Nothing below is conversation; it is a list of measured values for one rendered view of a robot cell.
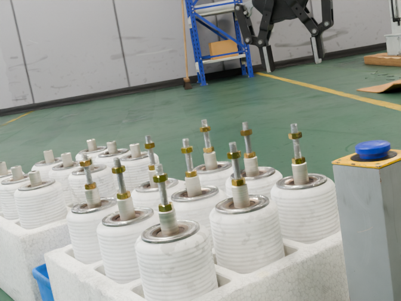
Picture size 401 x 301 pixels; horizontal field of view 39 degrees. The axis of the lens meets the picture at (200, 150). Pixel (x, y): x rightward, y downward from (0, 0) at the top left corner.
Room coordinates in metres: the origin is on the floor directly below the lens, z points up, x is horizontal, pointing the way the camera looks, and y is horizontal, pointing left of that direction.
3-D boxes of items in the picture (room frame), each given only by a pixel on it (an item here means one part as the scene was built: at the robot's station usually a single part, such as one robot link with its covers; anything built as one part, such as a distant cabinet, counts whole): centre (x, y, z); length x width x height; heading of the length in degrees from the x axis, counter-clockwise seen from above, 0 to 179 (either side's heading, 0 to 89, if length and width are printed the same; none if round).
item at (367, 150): (0.65, -0.20, 0.32); 0.04 x 0.04 x 0.02
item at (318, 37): (0.80, -0.20, 0.45); 0.03 x 0.01 x 0.05; 66
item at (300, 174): (0.82, -0.14, 0.26); 0.02 x 0.02 x 0.03
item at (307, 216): (0.82, -0.14, 0.16); 0.10 x 0.10 x 0.18
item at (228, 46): (6.84, -0.47, 0.36); 0.31 x 0.25 x 0.20; 92
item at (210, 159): (1.02, -0.01, 0.26); 0.02 x 0.02 x 0.03
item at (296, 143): (0.82, -0.14, 0.30); 0.01 x 0.01 x 0.08
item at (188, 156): (0.86, 0.02, 0.30); 0.01 x 0.01 x 0.08
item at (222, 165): (1.02, -0.01, 0.25); 0.08 x 0.08 x 0.01
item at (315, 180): (0.82, -0.14, 0.25); 0.08 x 0.08 x 0.01
